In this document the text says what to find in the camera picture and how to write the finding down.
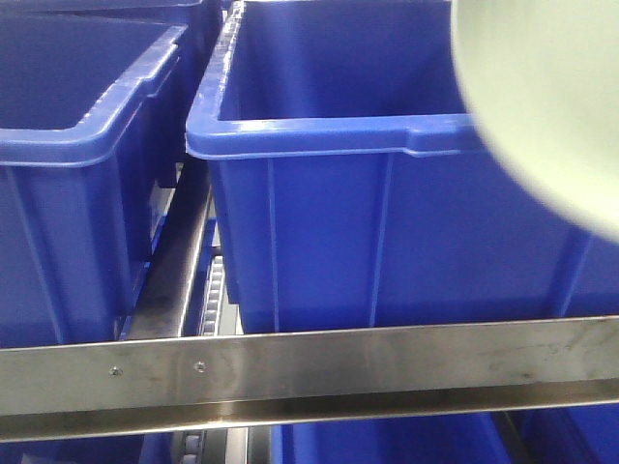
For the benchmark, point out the pale green plate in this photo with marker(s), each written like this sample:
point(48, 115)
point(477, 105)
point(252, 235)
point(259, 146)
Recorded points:
point(540, 79)

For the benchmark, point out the blue bin lower shelf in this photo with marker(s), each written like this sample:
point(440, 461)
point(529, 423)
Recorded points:
point(468, 438)

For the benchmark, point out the blue plastic bin right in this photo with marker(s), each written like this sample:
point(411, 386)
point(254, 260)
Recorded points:
point(93, 113)

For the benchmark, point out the large blue plastic bin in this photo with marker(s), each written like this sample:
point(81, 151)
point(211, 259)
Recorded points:
point(352, 190)

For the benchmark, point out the roller conveyor track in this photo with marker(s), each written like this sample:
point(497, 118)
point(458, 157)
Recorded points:
point(214, 286)

